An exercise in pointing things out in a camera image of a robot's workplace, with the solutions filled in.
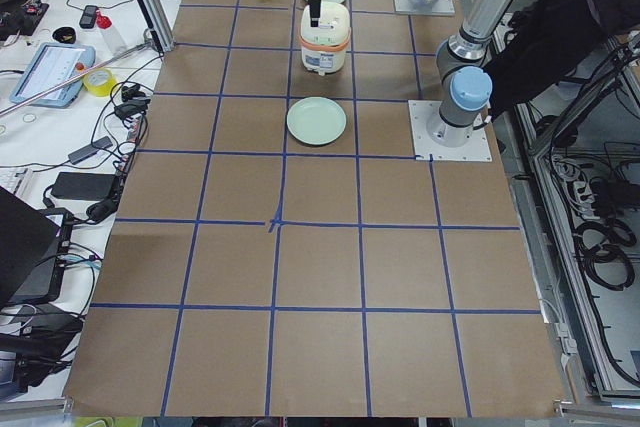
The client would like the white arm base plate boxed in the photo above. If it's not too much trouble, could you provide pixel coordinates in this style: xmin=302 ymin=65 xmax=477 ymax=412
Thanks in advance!
xmin=408 ymin=100 xmax=492 ymax=162

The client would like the white rice cooker orange handle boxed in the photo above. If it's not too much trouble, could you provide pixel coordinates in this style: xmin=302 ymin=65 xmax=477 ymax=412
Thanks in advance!
xmin=299 ymin=1 xmax=351 ymax=75

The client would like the black phone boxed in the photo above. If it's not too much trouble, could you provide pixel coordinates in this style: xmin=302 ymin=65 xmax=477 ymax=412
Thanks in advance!
xmin=79 ymin=5 xmax=99 ymax=29

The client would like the red cap spray bottle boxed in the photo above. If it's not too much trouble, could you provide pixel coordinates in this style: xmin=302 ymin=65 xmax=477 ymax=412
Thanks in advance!
xmin=96 ymin=10 xmax=127 ymax=55

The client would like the large black power brick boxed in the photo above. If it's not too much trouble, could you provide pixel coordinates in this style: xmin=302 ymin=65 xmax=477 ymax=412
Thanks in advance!
xmin=51 ymin=172 xmax=116 ymax=201

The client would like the blue teach pendant near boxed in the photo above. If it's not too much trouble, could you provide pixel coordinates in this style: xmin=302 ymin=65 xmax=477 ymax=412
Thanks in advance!
xmin=9 ymin=43 xmax=96 ymax=108

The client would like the yellow tape roll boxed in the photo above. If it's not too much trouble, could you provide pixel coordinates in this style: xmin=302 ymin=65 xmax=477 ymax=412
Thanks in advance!
xmin=82 ymin=68 xmax=117 ymax=98

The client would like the black laptop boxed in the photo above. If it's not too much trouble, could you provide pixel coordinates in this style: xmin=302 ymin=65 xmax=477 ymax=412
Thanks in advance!
xmin=1 ymin=189 xmax=72 ymax=307

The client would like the metal rod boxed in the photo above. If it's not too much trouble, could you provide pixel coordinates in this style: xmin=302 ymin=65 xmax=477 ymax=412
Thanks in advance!
xmin=1 ymin=41 xmax=150 ymax=117

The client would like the near green plate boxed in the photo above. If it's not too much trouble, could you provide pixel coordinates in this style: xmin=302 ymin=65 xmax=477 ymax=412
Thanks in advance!
xmin=286 ymin=97 xmax=347 ymax=146

